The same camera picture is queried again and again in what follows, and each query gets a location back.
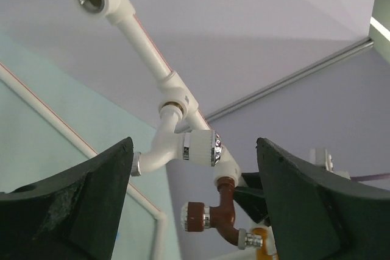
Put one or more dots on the white PVC pipe frame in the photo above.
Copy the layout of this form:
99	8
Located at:
121	14

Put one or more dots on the white water faucet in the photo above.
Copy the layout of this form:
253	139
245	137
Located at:
203	147

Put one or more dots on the dark red water faucet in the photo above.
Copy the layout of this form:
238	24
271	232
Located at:
197	217

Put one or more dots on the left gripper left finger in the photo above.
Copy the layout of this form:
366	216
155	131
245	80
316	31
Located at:
73	214

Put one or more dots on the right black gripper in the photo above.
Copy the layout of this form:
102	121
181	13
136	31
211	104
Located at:
251	198

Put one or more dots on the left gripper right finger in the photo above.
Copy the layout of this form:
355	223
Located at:
316	214

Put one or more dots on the amber yellow water faucet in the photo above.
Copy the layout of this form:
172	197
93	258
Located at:
267	251

